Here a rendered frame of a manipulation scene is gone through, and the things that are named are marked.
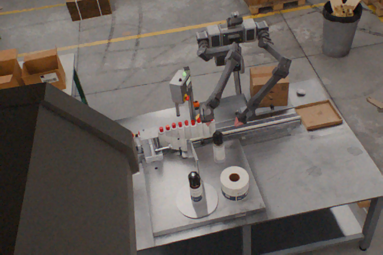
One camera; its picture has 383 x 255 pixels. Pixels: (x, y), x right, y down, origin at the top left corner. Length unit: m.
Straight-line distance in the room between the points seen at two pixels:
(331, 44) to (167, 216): 3.43
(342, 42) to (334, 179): 2.66
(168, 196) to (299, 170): 1.00
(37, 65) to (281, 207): 2.81
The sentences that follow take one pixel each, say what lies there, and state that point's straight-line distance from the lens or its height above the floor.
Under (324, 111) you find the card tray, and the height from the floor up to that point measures 0.83.
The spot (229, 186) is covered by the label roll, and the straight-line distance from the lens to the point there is 3.07.
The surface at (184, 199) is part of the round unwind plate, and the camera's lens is 3.20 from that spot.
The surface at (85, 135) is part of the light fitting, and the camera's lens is 0.19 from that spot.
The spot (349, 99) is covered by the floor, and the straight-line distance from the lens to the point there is 5.29.
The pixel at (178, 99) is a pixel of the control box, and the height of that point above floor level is 1.33.
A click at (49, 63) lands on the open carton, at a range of 4.68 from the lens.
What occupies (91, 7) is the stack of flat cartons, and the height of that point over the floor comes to 0.17.
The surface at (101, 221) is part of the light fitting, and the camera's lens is 0.17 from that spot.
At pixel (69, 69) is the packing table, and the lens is 4.79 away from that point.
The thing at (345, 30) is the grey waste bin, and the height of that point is 0.42.
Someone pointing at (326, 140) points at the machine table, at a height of 0.83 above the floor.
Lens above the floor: 3.50
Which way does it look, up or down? 43 degrees down
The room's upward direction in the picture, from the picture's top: 8 degrees counter-clockwise
